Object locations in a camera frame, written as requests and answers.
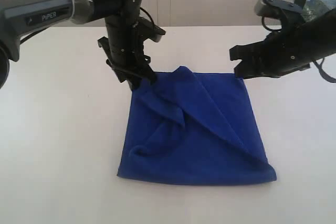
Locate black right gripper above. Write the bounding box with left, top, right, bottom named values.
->
left=229, top=31, right=310, bottom=79

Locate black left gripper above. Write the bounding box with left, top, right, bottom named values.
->
left=98, top=16, right=157, bottom=90

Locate blue towel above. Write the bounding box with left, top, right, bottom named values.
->
left=117, top=66, right=277, bottom=186

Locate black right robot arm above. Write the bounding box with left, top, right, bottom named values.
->
left=229, top=9, right=335, bottom=82

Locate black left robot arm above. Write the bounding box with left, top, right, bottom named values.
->
left=1, top=0, right=165, bottom=90

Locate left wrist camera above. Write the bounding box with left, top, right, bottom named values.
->
left=138, top=17, right=166, bottom=42

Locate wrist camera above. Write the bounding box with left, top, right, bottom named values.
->
left=138, top=17, right=166, bottom=42
left=254, top=0, right=303, bottom=21

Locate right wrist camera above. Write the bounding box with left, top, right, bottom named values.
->
left=254, top=0, right=303, bottom=21

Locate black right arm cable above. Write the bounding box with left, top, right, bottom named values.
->
left=312, top=57, right=336, bottom=83

